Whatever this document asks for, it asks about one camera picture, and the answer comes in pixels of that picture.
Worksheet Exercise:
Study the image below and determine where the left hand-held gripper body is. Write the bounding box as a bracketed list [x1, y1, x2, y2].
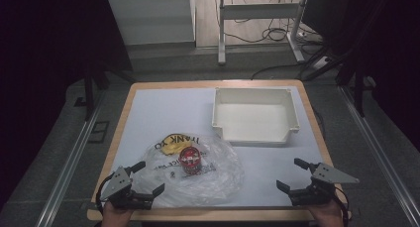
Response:
[99, 166, 155, 211]

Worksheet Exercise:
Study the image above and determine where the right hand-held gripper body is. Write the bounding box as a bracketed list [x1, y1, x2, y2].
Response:
[287, 163, 361, 207]

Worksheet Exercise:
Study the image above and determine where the red can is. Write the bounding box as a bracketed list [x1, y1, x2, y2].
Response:
[178, 146, 203, 175]

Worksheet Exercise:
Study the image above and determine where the clear printed plastic bag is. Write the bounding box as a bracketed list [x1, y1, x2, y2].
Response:
[136, 132, 247, 209]

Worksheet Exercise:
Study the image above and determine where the white plastic bin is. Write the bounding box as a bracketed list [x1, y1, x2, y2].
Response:
[211, 86, 301, 148]

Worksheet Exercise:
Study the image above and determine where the person's right hand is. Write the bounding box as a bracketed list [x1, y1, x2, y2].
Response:
[306, 198, 347, 227]

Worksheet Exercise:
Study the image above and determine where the person's left hand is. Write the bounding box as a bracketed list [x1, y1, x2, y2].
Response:
[100, 200, 137, 227]

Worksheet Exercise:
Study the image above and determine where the yellow round item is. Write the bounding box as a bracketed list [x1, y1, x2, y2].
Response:
[159, 133, 194, 156]

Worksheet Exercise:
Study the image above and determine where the pale blue table mat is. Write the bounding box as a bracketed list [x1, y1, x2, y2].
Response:
[110, 86, 338, 210]

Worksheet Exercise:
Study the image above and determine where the black metal stand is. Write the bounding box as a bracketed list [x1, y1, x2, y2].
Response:
[302, 43, 369, 119]
[81, 62, 137, 122]

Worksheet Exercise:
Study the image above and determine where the white cabinet panel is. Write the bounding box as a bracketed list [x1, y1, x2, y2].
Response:
[107, 0, 197, 47]

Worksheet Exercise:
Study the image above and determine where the left hand-held gripper cable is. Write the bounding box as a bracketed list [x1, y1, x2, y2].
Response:
[95, 171, 116, 215]

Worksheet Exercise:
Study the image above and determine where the hand-held gripper cable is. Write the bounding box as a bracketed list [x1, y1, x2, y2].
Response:
[95, 171, 116, 215]
[332, 186, 351, 227]

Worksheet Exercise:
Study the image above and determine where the right hand-held gripper cable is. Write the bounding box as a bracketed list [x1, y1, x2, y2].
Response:
[332, 186, 351, 227]

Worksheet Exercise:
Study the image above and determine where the black floor bracket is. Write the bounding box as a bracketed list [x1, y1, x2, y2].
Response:
[87, 120, 111, 144]

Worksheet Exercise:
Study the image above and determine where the aluminium floor rail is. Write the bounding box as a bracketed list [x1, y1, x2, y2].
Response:
[339, 85, 420, 227]
[34, 90, 107, 227]

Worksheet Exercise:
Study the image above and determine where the tangle of black floor cables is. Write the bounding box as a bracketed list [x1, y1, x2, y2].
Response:
[223, 0, 326, 47]

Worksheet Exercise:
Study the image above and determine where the white metal desk frame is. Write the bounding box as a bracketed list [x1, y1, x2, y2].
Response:
[216, 0, 309, 66]

